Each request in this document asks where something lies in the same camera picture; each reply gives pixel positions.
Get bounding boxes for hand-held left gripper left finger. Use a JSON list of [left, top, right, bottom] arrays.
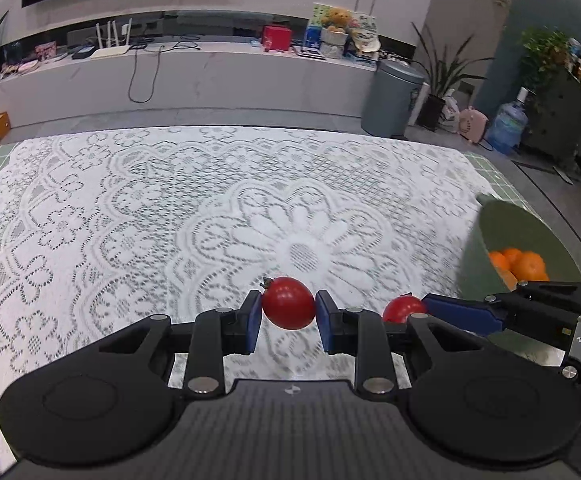
[[99, 291, 262, 398]]

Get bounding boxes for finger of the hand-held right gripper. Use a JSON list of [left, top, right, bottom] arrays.
[[421, 281, 578, 341]]

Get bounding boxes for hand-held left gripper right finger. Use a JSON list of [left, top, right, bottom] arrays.
[[315, 290, 488, 401]]

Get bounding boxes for red cherry tomato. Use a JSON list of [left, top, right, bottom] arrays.
[[261, 276, 317, 331], [381, 294, 427, 325]]

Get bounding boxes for green colander bowl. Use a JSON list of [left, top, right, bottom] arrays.
[[457, 194, 581, 361]]

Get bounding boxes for white lace tablecloth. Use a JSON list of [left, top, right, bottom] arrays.
[[0, 126, 496, 466]]

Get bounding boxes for pink heater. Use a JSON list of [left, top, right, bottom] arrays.
[[457, 106, 489, 143]]

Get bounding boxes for blue water jug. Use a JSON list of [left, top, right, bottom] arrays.
[[485, 87, 528, 156]]

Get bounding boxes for white plastic bag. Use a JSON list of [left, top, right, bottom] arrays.
[[437, 90, 461, 133]]

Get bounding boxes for long-leaf potted plant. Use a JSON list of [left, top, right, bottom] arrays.
[[410, 22, 493, 132]]

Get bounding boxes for dark grey cabinet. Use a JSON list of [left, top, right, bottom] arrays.
[[523, 67, 581, 163]]

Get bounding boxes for grey trash can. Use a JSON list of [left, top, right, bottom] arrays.
[[360, 60, 428, 138]]

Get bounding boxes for white television console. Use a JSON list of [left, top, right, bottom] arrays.
[[0, 40, 428, 128]]

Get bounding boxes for green ivy plant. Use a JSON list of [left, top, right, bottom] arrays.
[[517, 27, 581, 106]]

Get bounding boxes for red box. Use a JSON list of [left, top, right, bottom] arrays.
[[262, 25, 292, 53]]

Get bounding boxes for teddy bear plush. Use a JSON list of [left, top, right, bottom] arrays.
[[320, 6, 350, 58]]

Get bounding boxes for printed picture board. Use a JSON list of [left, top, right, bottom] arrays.
[[307, 2, 378, 56]]

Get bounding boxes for white router with antennas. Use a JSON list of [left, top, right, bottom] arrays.
[[92, 19, 134, 58]]

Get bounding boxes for black hanging cable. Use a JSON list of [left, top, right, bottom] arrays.
[[128, 42, 201, 103]]

